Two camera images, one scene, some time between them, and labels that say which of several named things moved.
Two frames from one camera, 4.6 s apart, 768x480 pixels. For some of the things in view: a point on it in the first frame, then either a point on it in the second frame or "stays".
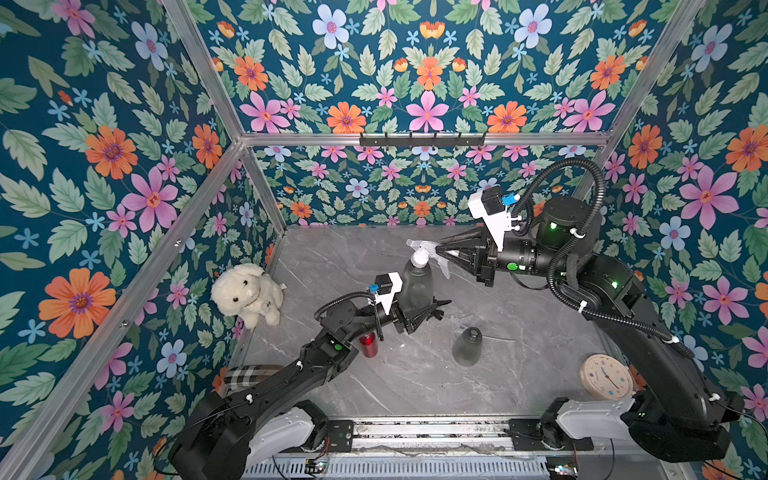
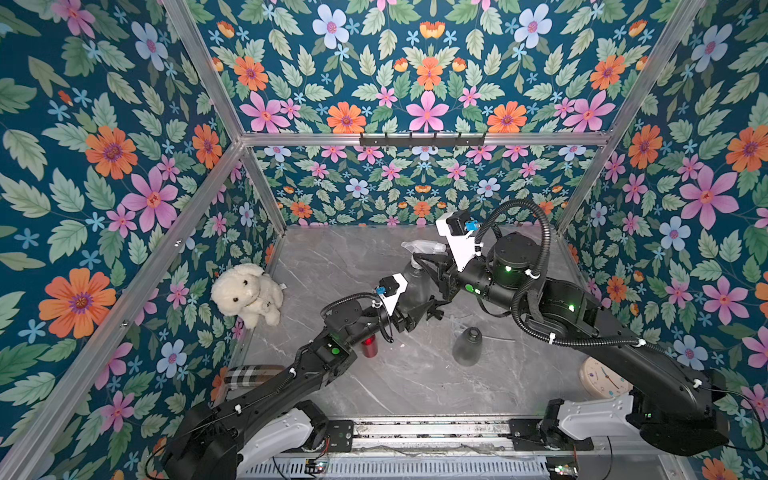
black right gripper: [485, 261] → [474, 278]
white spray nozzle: [424, 250] stays
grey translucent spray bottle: [416, 290] stays
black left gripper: [399, 322] stays
